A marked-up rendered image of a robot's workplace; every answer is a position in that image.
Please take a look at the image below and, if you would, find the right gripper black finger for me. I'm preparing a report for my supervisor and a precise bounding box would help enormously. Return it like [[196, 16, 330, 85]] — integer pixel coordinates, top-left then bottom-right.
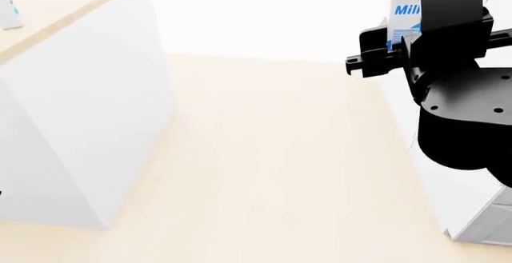
[[415, 0, 494, 34], [358, 25, 406, 78]]

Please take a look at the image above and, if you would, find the white blue milk carton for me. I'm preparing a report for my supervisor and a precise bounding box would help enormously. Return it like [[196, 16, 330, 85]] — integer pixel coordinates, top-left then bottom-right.
[[384, 0, 424, 52], [0, 0, 26, 30]]

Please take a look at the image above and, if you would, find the white counter with wooden top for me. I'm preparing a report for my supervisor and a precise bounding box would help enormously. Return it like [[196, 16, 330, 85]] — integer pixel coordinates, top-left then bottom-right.
[[0, 0, 178, 231]]

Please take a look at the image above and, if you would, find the grey cabinet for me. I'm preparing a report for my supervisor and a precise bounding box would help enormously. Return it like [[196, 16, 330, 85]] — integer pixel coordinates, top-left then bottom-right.
[[441, 184, 512, 244]]

